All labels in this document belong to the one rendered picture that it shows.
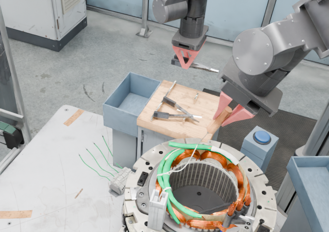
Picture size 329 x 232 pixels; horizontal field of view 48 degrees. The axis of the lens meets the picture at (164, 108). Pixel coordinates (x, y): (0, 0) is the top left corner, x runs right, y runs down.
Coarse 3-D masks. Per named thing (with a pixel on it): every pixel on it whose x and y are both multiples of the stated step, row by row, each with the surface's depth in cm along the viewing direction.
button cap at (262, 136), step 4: (256, 132) 101; (260, 132) 101; (264, 132) 101; (256, 136) 100; (260, 136) 99; (264, 136) 99; (268, 136) 100; (260, 140) 99; (264, 140) 98; (268, 140) 99
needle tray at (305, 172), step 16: (304, 160) 93; (320, 160) 94; (304, 176) 93; (320, 176) 93; (304, 192) 86; (320, 192) 90; (304, 208) 85; (320, 208) 86; (288, 224) 97; (304, 224) 88; (320, 224) 78
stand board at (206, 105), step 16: (160, 96) 105; (176, 96) 106; (192, 96) 106; (208, 96) 107; (144, 112) 100; (176, 112) 101; (192, 112) 101; (208, 112) 102; (160, 128) 97; (176, 128) 96; (192, 128) 97
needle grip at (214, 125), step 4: (228, 108) 62; (224, 112) 62; (228, 112) 62; (232, 112) 62; (220, 116) 62; (224, 116) 62; (228, 116) 63; (212, 120) 64; (216, 120) 63; (220, 120) 63; (224, 120) 63; (212, 124) 64; (216, 124) 64; (220, 124) 64; (208, 128) 65; (212, 128) 64; (216, 128) 64; (212, 132) 65
